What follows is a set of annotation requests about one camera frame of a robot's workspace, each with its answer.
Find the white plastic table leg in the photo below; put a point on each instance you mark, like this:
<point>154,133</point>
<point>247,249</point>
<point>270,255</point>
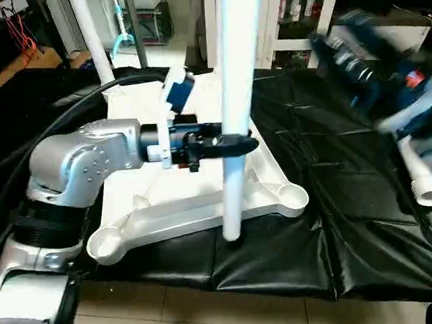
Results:
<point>92,37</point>
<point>210,30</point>
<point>238,72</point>
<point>422,171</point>

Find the white plastic table top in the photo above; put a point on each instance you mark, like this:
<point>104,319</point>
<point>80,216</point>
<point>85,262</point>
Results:
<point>181,193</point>

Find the black work mat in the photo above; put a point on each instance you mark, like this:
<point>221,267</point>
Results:
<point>315,229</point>

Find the grey metal pole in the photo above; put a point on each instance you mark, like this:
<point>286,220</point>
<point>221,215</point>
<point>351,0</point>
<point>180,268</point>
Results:
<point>138,27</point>

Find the white glass-door cabinet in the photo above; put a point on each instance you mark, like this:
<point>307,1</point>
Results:
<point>295,17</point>

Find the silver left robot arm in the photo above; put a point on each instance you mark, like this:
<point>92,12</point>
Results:
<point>70,178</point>

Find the white low drawer unit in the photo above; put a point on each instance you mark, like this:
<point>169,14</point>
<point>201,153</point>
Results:
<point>414,36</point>

